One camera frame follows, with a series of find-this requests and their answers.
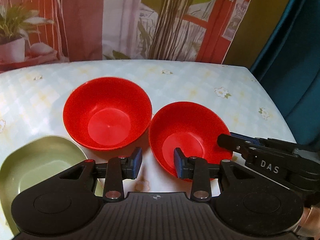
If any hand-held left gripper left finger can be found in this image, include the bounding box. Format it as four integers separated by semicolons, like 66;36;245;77
59;147;143;203

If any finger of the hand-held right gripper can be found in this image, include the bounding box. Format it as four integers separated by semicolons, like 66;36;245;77
230;132;269;147
217;133;253;156

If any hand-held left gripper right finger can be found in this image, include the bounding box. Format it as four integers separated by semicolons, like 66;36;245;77
174;147;253;202

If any green square plate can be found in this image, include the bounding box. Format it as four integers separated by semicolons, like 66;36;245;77
0;135;99;230

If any person's right hand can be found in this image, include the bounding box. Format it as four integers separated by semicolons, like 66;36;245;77
301;204;320;238

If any floral checked tablecloth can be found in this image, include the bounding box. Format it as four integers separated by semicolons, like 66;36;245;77
0;59;297;198

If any blue curtain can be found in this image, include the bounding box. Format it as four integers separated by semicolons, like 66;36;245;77
250;0;320;153

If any printed room scene backdrop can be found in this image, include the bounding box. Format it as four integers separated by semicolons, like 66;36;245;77
0;0;259;73

